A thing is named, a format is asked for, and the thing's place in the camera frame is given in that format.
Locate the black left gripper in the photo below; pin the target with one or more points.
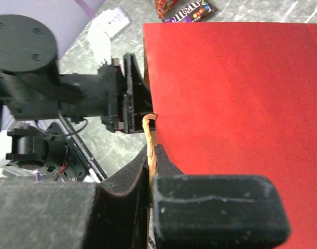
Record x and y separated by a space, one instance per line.
124 111

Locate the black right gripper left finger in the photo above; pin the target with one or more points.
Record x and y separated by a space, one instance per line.
110 214

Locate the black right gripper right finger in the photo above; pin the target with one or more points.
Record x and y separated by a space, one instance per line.
215 211

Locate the red paper bag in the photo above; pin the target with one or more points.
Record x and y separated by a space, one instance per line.
241 98

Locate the red cookie snack bag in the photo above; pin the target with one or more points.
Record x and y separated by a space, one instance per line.
164 6

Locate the purple M&M's packet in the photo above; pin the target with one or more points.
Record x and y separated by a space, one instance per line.
195 12

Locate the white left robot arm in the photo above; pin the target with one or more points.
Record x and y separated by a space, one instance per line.
32 87

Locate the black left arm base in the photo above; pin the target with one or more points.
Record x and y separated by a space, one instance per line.
58 150

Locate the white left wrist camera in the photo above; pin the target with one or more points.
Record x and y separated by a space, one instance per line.
103 29

